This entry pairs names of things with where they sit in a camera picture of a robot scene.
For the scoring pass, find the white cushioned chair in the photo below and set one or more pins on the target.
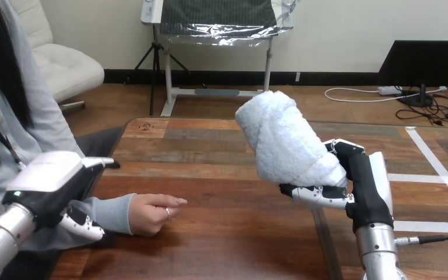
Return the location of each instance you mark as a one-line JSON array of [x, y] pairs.
[[59, 62]]

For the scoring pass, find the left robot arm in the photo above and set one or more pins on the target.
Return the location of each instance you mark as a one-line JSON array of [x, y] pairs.
[[0, 241]]

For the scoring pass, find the person's hand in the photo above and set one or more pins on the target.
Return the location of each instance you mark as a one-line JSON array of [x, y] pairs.
[[152, 214]]

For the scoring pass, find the person's body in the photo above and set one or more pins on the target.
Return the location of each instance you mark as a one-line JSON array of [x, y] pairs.
[[15, 96]]

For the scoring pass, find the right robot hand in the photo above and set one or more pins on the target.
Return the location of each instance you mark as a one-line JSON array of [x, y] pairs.
[[367, 189]]

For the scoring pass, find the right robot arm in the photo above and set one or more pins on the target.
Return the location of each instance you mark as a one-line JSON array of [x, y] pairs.
[[378, 253]]

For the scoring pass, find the white power strip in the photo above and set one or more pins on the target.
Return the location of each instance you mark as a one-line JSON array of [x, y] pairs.
[[389, 90]]

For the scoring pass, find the person's forearm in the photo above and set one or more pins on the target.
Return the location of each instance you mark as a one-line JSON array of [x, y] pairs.
[[104, 212]]

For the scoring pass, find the dark screen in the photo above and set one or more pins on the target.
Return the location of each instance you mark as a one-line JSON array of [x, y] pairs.
[[425, 65]]

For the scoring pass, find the black tripod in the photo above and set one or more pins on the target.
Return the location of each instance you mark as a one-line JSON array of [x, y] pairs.
[[155, 65]]

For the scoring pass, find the white towel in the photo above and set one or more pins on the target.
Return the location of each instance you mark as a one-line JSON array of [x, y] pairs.
[[286, 143]]

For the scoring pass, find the white desk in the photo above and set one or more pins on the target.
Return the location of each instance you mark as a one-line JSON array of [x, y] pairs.
[[212, 83]]

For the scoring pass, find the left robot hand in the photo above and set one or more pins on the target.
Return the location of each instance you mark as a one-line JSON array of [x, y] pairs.
[[48, 181]]

